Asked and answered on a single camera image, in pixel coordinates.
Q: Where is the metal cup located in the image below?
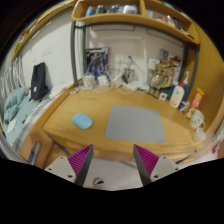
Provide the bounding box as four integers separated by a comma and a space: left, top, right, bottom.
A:
123, 68, 134, 84

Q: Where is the white coiled cable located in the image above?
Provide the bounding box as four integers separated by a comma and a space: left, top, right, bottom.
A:
91, 81, 118, 94

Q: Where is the white pump lotion bottle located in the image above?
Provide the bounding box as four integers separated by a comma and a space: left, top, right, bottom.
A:
168, 71, 190, 109

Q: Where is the red snack can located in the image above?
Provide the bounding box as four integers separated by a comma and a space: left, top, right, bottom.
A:
185, 87, 205, 119

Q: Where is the white charger block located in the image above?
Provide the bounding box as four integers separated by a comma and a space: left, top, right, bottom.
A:
96, 74, 109, 87

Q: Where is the white mug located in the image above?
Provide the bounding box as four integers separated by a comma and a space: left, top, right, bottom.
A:
189, 109, 206, 130

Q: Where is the brown tree figurine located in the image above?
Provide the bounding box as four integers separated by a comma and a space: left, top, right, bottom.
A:
148, 61, 174, 98

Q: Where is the blue robot model kit box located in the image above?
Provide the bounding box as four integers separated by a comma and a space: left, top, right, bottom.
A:
85, 47, 110, 79

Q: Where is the clear plastic container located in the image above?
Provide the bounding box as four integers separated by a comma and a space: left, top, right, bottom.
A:
82, 73, 96, 89

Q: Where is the grey metal frame post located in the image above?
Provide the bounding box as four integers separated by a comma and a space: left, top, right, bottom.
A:
182, 43, 201, 101
69, 21, 84, 88

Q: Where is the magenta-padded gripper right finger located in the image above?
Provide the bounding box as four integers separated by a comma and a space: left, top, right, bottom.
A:
132, 143, 181, 186

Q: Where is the bed with teal bedding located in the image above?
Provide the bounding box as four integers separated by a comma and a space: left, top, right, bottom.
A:
0, 84, 54, 158

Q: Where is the grey mouse pad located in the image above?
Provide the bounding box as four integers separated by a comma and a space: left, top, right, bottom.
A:
104, 104, 167, 144

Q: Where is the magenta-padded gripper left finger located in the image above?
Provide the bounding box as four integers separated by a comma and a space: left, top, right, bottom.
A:
44, 143, 94, 187

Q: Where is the black backpack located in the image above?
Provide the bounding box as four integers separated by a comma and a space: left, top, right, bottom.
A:
29, 62, 50, 102

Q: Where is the white power strip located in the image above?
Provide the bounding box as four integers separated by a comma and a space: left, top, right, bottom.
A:
116, 79, 151, 92

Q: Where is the light blue computer mouse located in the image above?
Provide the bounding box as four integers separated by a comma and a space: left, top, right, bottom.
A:
70, 112, 94, 130

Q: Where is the wooden shelf unit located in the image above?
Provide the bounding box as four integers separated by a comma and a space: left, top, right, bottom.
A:
70, 0, 201, 45

